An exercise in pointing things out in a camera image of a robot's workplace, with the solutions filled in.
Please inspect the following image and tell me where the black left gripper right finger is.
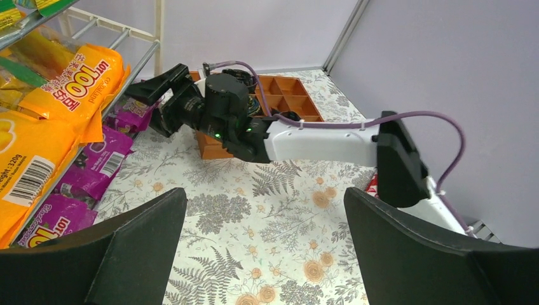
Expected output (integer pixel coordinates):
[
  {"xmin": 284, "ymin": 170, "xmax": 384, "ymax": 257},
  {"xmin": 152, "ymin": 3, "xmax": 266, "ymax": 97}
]
[{"xmin": 344, "ymin": 187, "xmax": 538, "ymax": 304}]

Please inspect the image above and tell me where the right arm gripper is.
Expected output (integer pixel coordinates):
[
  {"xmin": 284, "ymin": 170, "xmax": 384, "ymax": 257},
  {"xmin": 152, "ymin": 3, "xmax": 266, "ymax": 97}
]
[{"xmin": 125, "ymin": 64, "xmax": 274, "ymax": 163}]

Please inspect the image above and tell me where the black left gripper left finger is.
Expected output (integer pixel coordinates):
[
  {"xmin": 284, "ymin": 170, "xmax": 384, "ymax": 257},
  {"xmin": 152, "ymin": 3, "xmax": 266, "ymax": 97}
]
[{"xmin": 1, "ymin": 187, "xmax": 188, "ymax": 304}]

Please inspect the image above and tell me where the purple grape candy bag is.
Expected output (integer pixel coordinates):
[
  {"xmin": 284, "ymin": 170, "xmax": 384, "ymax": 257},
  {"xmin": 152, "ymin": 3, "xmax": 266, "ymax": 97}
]
[
  {"xmin": 53, "ymin": 126, "xmax": 133, "ymax": 201},
  {"xmin": 105, "ymin": 97, "xmax": 158, "ymax": 134}
]

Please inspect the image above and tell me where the orange mango candy bag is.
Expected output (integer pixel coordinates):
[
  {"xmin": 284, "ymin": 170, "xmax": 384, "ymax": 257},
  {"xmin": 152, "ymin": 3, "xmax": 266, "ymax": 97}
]
[{"xmin": 9, "ymin": 26, "xmax": 130, "ymax": 143}]

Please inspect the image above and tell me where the green yellow candy bag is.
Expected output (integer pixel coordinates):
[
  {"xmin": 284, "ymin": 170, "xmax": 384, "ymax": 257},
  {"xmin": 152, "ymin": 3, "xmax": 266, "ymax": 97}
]
[{"xmin": 1, "ymin": 0, "xmax": 77, "ymax": 30}]

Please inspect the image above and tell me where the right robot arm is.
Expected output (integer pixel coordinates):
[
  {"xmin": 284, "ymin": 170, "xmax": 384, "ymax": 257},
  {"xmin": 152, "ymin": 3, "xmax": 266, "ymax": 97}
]
[{"xmin": 125, "ymin": 62, "xmax": 474, "ymax": 236}]

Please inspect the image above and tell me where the purple candy bag under rack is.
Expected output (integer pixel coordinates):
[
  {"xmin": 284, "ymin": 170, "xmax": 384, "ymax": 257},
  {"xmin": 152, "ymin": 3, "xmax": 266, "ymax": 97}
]
[{"xmin": 15, "ymin": 194, "xmax": 97, "ymax": 248}]

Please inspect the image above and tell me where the red poppy folded cloth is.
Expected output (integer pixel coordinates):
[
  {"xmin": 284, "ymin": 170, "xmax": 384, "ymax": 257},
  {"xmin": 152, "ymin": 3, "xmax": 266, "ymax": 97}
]
[{"xmin": 365, "ymin": 173, "xmax": 379, "ymax": 198}]

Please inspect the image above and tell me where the black rolled sock, back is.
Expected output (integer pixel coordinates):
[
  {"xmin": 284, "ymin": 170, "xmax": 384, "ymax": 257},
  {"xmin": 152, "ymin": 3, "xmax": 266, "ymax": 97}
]
[{"xmin": 222, "ymin": 69, "xmax": 257, "ymax": 91}]

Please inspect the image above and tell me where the wooden compartment tray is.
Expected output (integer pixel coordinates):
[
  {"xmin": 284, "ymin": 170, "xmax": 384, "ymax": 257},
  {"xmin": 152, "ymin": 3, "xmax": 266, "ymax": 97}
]
[{"xmin": 196, "ymin": 76, "xmax": 323, "ymax": 160}]

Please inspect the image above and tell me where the black orange rolled sock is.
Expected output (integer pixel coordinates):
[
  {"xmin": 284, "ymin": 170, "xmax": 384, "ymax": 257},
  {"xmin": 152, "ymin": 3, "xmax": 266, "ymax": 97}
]
[{"xmin": 280, "ymin": 111, "xmax": 301, "ymax": 121}]

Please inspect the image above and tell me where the white metal shoe rack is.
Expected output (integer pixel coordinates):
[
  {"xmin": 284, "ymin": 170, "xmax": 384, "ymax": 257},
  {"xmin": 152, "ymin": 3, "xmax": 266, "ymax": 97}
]
[{"xmin": 1, "ymin": 1, "xmax": 161, "ymax": 248}]

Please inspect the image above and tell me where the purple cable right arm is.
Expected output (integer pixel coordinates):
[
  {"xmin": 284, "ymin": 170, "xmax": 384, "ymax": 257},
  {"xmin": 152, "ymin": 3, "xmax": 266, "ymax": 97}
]
[{"xmin": 203, "ymin": 60, "xmax": 475, "ymax": 236}]

